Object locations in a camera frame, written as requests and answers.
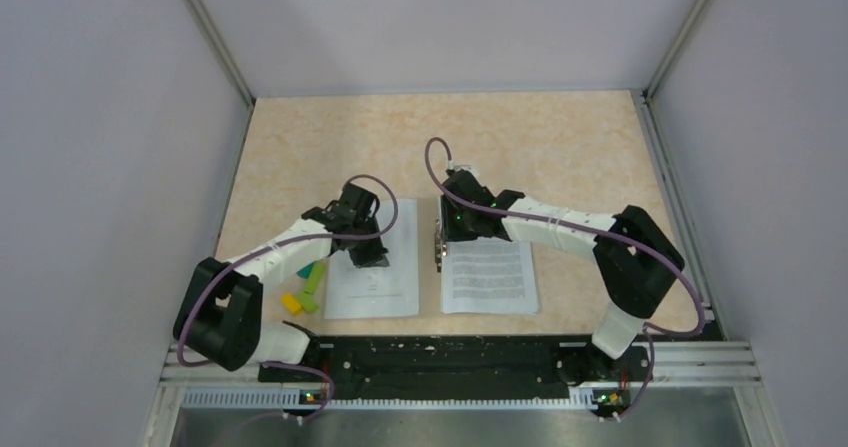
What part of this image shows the teal block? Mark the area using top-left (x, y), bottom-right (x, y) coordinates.
top-left (297, 263), bottom-right (315, 279)

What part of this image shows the form paper sheet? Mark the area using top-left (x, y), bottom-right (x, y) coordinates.
top-left (323, 199), bottom-right (419, 320)

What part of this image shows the metal folder clip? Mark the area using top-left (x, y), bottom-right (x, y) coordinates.
top-left (434, 219), bottom-right (447, 273)

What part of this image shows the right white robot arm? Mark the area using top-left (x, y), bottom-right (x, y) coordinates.
top-left (441, 168), bottom-right (685, 379)

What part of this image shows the yellow block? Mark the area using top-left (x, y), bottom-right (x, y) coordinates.
top-left (280, 293), bottom-right (304, 316)

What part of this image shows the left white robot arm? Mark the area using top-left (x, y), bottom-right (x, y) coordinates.
top-left (172, 180), bottom-right (388, 381)

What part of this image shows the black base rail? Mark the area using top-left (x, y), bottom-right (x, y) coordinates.
top-left (258, 334), bottom-right (651, 401)

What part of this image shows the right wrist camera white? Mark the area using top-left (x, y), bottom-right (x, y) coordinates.
top-left (446, 161), bottom-right (475, 175)

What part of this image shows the grey slotted cable duct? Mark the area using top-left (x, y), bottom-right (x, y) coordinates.
top-left (181, 387), bottom-right (598, 411)

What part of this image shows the small green block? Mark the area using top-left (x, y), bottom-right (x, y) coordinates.
top-left (294, 291), bottom-right (320, 313)

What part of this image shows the long green block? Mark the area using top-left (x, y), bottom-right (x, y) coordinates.
top-left (302, 262), bottom-right (326, 296)

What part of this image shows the printed text paper sheet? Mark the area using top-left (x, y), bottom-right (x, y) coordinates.
top-left (441, 239), bottom-right (540, 315)

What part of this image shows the beige file folder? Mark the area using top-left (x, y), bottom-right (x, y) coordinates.
top-left (323, 195), bottom-right (545, 319)

